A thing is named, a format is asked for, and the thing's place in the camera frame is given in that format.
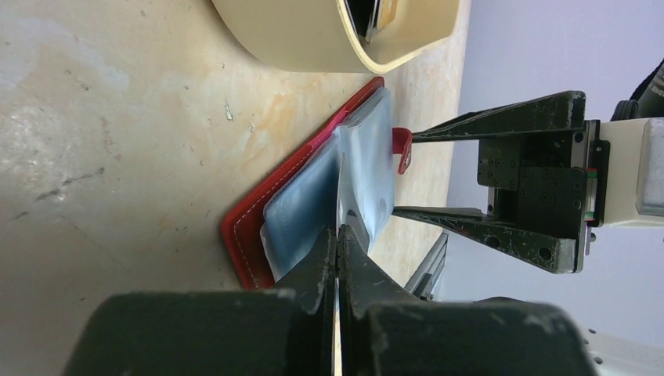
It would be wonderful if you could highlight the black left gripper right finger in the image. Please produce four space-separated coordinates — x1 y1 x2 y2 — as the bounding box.
337 225 596 375

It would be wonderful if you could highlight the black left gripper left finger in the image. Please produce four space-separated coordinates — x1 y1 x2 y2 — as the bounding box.
63 228 337 375

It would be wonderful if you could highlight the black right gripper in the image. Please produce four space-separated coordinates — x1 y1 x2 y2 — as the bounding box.
392 91 610 274

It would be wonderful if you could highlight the red card holder wallet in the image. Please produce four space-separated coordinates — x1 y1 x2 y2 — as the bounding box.
220 77 412 290

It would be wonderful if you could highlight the beige oval tray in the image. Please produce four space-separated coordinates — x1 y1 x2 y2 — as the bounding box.
214 1 460 74

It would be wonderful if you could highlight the gold VIP card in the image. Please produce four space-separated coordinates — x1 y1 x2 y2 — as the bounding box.
373 0 399 30

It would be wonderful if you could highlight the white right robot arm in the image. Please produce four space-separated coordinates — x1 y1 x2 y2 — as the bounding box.
393 67 663 274

